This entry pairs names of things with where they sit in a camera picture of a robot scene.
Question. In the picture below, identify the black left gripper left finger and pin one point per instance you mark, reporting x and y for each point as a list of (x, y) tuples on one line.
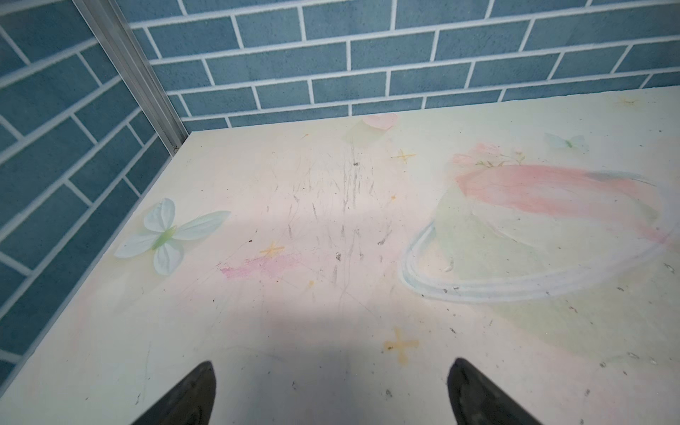
[(191, 401)]

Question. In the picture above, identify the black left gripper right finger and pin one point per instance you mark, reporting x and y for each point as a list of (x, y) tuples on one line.
[(476, 400)]

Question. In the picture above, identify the aluminium left corner post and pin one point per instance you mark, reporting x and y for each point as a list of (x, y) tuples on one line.
[(108, 24)]

